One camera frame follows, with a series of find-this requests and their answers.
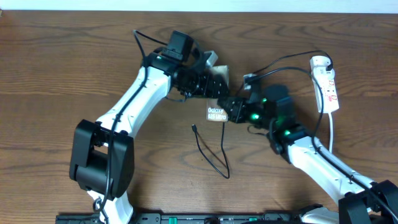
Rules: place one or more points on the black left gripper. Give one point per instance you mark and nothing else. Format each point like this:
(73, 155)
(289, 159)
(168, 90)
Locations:
(216, 88)

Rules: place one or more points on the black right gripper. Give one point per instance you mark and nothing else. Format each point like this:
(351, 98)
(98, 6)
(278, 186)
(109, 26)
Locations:
(235, 114)

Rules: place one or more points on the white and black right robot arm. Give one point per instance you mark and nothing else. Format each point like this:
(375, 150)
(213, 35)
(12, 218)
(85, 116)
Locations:
(359, 198)

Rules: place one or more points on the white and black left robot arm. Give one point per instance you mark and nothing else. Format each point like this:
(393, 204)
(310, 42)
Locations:
(102, 159)

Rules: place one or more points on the white charger plug adapter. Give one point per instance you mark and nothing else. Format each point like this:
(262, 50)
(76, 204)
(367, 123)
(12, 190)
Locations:
(321, 61)

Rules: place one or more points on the white power strip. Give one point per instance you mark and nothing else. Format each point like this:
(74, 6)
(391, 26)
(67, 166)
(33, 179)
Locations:
(327, 97)

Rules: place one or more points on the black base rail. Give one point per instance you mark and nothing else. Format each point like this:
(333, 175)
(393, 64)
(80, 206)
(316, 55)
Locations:
(156, 218)

